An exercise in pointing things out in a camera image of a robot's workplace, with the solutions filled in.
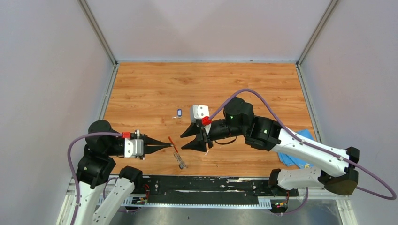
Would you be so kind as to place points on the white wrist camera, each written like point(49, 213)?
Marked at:
point(133, 146)
point(198, 112)

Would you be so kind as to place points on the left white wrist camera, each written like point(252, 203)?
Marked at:
point(133, 146)

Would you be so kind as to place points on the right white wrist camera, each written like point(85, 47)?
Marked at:
point(198, 112)

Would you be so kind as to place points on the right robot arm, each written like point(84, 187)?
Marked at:
point(329, 167)

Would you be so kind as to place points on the blue tag key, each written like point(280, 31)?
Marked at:
point(178, 114)

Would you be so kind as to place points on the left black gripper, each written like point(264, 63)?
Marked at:
point(148, 140)

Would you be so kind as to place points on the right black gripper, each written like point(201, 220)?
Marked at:
point(199, 143)

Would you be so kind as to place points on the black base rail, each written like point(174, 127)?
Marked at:
point(206, 192)

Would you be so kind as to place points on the red handled metal key holder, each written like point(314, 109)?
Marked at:
point(177, 156)

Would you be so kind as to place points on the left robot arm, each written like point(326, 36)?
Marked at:
point(93, 172)

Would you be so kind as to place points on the blue cloth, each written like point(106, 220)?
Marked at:
point(289, 160)

